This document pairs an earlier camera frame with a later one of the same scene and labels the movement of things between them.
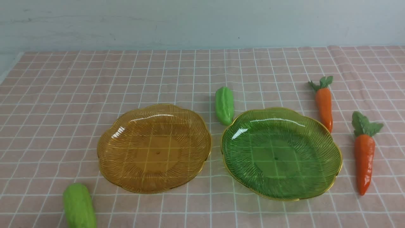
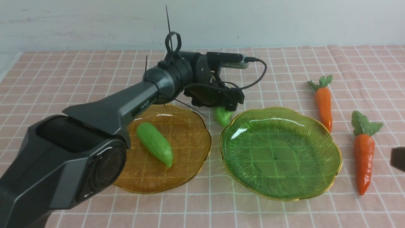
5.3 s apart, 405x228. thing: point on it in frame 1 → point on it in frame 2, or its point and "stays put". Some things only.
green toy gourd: [79, 206] → [152, 138]
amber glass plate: [154, 148] stays put
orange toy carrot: [364, 130] stays put
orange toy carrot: [324, 100] stays put
